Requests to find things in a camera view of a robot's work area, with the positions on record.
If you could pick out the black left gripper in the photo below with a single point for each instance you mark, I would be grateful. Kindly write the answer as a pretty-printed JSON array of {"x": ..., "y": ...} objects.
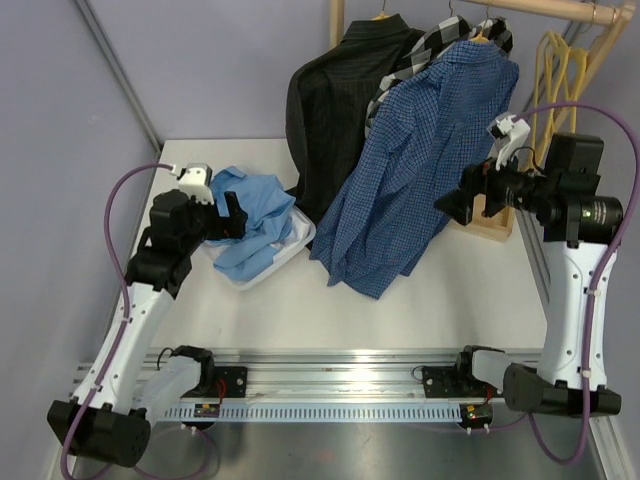
[{"x": 231, "y": 226}]

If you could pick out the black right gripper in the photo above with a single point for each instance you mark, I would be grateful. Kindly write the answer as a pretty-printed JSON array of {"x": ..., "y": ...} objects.
[{"x": 459, "y": 204}]

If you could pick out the light blue shirt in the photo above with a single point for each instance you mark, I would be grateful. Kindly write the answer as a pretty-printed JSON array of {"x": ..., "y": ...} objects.
[{"x": 268, "y": 206}]

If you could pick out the yellow hanger of blue shirt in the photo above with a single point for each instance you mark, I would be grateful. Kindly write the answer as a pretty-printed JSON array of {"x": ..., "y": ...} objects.
[{"x": 542, "y": 80}]

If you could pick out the yellow hanger of white shirt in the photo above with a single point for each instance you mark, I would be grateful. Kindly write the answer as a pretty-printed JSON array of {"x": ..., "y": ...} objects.
[{"x": 572, "y": 86}]

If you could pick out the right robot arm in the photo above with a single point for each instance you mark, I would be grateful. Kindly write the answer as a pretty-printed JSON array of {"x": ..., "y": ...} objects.
[{"x": 579, "y": 226}]

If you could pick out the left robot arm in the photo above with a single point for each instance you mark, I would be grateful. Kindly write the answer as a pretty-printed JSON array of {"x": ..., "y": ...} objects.
[{"x": 109, "y": 417}]

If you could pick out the blue plaid shirt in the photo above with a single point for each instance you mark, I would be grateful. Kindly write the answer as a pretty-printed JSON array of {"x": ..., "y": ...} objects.
[{"x": 426, "y": 132}]

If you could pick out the black pinstripe shirt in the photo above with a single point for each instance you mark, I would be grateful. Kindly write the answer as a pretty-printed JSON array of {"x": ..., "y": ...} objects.
[{"x": 326, "y": 107}]

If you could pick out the black white checkered shirt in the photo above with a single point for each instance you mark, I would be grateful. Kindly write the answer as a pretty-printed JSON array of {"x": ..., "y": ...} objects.
[{"x": 428, "y": 48}]

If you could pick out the hanger of plaid shirt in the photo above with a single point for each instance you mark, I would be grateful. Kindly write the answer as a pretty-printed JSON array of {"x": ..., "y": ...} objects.
[{"x": 480, "y": 36}]

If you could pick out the hanger of black shirt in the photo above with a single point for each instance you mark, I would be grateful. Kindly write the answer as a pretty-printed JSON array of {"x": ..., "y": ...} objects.
[{"x": 383, "y": 14}]

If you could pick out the white plastic laundry basket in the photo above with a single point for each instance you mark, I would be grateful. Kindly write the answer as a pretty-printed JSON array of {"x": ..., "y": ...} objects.
[{"x": 269, "y": 242}]

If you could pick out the wooden clothes rack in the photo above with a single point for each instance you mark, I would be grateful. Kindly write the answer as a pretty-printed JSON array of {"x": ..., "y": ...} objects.
[{"x": 583, "y": 14}]

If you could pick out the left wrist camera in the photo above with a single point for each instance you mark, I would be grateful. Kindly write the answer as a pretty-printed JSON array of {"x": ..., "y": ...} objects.
[{"x": 194, "y": 180}]

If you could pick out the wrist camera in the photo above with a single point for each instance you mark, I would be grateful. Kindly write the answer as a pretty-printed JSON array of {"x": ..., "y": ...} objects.
[
  {"x": 509, "y": 132},
  {"x": 194, "y": 180}
]

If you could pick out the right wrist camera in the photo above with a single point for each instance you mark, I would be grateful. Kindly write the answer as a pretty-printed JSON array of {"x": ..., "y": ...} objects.
[{"x": 509, "y": 132}]

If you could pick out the aluminium corner frame post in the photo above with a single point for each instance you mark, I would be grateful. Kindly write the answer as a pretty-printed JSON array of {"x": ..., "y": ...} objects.
[{"x": 108, "y": 53}]

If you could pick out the aluminium rail base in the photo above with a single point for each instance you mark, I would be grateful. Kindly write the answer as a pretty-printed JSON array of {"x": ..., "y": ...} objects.
[{"x": 302, "y": 376}]

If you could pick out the white slotted cable duct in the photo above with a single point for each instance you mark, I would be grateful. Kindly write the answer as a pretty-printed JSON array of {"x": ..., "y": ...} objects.
[{"x": 239, "y": 412}]

